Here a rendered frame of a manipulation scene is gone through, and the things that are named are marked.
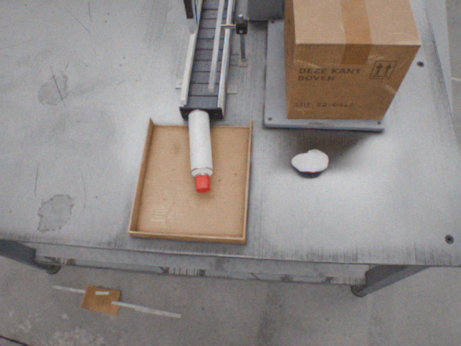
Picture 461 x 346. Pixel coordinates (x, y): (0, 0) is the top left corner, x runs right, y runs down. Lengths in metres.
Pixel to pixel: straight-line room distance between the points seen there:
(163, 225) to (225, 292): 0.84
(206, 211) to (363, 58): 0.47
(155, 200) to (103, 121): 0.28
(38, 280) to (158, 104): 1.18
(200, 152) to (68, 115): 0.42
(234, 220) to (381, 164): 0.38
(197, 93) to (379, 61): 0.44
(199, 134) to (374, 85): 0.41
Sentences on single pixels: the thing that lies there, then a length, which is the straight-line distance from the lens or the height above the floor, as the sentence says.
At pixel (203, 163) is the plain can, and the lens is 0.88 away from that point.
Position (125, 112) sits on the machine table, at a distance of 1.06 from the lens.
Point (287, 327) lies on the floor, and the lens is 1.67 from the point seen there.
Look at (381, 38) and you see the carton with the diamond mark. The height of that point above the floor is 1.12.
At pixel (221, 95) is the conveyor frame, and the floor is 0.88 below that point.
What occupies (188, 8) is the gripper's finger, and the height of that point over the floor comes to 1.13.
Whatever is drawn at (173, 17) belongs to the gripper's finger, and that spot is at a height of 1.09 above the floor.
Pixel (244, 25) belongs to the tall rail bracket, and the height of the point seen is 0.97.
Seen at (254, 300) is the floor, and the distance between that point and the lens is 1.67.
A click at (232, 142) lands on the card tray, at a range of 0.95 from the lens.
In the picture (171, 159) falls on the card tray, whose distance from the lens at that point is 0.95.
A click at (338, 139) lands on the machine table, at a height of 0.83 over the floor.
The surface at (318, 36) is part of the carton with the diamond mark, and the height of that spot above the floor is 1.12.
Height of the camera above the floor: 1.67
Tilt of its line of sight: 66 degrees down
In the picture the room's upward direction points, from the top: 10 degrees counter-clockwise
